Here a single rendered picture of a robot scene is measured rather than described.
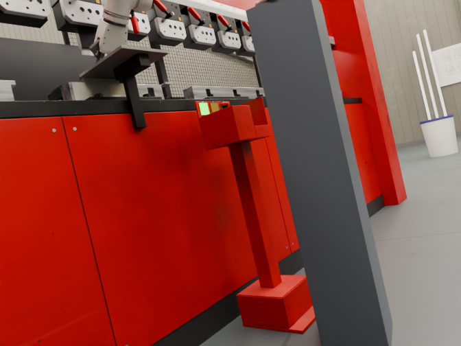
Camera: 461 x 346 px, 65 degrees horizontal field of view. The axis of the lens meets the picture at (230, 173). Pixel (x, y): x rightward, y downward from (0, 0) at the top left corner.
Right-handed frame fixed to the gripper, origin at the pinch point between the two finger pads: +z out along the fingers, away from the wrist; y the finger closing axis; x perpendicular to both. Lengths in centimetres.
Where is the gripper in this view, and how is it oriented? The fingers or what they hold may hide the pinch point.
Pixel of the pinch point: (107, 66)
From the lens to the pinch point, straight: 140.5
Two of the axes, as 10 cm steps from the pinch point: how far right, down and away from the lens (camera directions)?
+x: 7.1, 5.1, -4.8
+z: -3.1, 8.4, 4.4
